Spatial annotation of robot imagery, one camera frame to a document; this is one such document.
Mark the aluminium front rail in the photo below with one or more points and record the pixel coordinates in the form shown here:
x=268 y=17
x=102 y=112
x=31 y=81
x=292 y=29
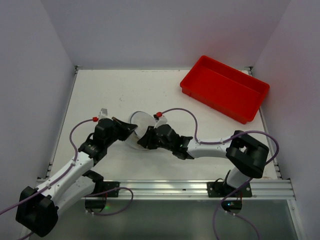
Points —
x=265 y=189

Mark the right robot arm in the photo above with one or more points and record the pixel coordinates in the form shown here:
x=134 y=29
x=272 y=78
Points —
x=247 y=154

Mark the white mesh laundry bag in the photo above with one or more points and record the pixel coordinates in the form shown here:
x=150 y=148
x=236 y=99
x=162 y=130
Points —
x=143 y=120

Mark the red plastic bin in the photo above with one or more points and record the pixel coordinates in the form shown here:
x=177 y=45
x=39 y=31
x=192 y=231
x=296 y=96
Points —
x=225 y=89

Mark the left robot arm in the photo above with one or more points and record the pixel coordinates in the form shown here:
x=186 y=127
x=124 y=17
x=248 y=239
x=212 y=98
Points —
x=39 y=208

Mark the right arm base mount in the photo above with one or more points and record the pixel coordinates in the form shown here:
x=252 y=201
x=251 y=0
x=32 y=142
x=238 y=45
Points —
x=220 y=189

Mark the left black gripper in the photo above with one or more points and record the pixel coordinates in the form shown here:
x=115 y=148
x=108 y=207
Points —
x=119 y=129

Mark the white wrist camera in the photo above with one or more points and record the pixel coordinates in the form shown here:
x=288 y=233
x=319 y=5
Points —
x=103 y=114
x=160 y=119

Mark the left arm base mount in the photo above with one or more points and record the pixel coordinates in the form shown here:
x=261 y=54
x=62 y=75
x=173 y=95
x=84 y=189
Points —
x=100 y=203

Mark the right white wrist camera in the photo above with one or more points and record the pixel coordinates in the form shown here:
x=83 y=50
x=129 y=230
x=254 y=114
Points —
x=160 y=119

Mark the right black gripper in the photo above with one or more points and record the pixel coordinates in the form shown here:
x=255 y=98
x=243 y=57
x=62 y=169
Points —
x=150 y=136

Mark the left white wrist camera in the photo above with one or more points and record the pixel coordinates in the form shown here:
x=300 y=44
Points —
x=103 y=114

